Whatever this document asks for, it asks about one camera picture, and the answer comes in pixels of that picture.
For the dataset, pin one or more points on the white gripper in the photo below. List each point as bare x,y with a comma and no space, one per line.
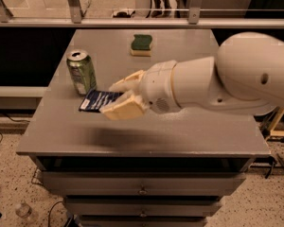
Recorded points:
157,86

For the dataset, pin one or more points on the blue rxbar blueberry wrapper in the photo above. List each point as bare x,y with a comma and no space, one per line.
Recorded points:
95,99

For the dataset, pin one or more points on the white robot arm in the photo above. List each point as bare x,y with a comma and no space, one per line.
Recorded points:
245,77

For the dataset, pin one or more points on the green yellow sponge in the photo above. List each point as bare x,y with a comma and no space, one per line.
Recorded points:
141,45

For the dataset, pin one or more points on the green soda can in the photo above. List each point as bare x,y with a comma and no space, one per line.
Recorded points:
82,71

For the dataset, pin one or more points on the metal railing beam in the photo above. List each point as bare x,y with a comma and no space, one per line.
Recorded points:
203,23

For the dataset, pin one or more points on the grey top drawer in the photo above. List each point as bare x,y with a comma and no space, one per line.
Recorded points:
141,184

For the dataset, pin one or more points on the grey drawer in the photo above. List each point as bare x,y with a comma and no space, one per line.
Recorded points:
90,221
141,184
143,207

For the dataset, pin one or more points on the grey middle drawer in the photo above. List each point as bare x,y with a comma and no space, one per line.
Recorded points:
143,207

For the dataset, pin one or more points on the grey bottom drawer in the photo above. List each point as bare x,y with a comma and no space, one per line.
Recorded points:
90,221

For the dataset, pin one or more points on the clear plastic water bottle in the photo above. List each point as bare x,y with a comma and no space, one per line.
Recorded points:
26,212

